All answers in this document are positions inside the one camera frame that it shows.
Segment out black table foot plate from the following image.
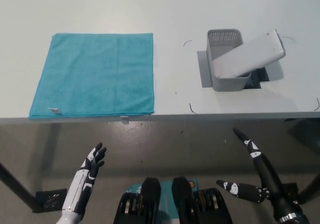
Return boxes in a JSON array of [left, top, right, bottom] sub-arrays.
[[282, 182, 300, 202], [31, 189, 69, 213]]

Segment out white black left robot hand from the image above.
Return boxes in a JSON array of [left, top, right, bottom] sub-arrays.
[[61, 142, 108, 216]]

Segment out teal microfibre cloth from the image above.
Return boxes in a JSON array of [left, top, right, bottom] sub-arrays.
[[28, 33, 156, 120]]

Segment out grey perforated plastic basket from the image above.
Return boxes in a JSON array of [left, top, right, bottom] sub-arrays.
[[206, 29, 253, 92]]

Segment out black teal robot torso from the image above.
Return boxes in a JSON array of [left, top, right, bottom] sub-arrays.
[[113, 176, 233, 224]]

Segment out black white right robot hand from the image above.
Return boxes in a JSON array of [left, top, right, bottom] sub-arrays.
[[216, 127, 301, 221]]

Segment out black table leg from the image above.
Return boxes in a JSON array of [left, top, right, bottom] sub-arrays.
[[297, 168, 320, 204], [0, 160, 38, 209]]

